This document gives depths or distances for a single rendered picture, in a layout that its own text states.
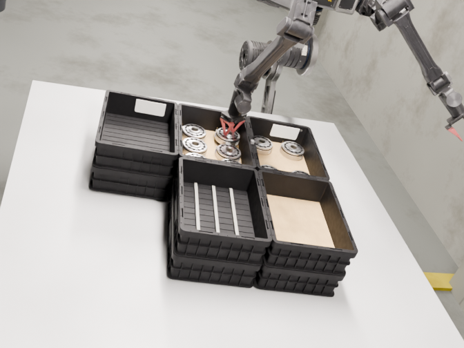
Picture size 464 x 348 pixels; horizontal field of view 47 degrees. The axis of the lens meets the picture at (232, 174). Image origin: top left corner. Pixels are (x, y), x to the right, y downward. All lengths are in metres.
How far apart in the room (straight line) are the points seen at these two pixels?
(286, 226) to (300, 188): 0.20
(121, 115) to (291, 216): 0.84
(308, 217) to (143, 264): 0.64
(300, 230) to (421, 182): 2.23
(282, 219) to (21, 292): 0.92
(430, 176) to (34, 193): 2.80
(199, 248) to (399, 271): 0.88
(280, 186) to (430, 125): 2.20
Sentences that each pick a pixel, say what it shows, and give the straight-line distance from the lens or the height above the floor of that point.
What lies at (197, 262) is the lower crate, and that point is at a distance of 1.75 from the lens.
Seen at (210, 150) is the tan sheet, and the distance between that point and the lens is 2.23.
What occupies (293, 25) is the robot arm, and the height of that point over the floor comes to 1.46.
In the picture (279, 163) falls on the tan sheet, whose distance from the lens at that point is 2.28.
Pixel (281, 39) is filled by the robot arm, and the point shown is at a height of 1.39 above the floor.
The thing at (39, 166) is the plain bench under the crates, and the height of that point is 0.70.
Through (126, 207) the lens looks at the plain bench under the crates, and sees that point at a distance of 2.04.
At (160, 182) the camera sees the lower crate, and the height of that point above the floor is 0.80.
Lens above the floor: 2.02
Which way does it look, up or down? 34 degrees down
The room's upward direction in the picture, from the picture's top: 18 degrees clockwise
